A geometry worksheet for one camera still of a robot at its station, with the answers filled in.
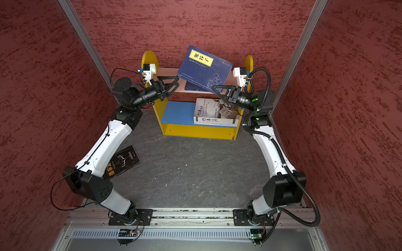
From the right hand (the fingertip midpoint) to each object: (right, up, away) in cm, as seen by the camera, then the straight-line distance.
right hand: (210, 93), depth 58 cm
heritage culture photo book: (+4, -5, +34) cm, 35 cm away
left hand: (-13, +4, +2) cm, 14 cm away
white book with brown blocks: (+13, -11, +33) cm, 38 cm away
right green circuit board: (+22, -64, +13) cm, 69 cm away
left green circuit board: (-39, -64, +14) cm, 76 cm away
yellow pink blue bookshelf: (-21, -5, +39) cm, 45 cm away
